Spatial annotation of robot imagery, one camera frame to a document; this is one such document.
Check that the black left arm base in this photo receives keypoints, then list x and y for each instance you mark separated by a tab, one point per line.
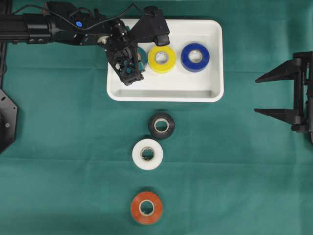
8	121

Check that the blue tape roll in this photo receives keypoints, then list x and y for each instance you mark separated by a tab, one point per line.
195	57

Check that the black aluminium frame rail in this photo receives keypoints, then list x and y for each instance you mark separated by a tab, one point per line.
5	9

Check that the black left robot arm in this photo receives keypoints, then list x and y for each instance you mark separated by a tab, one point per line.
64	23

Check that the yellow tape roll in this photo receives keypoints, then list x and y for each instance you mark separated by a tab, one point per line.
162	59

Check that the black tape roll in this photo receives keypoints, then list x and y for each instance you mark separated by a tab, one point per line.
161	126

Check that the red tape roll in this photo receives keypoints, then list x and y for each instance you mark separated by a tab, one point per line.
146	208

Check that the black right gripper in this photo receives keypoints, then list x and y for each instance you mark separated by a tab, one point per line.
300	62

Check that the white tape roll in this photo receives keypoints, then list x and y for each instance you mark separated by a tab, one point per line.
147	154

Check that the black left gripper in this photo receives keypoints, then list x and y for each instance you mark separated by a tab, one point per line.
92	28

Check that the white plastic tray case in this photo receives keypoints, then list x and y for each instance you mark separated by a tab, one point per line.
179	84

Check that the green tape roll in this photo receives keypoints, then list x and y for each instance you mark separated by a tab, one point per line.
142	59

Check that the green table cloth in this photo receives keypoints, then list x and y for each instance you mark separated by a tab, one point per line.
226	170

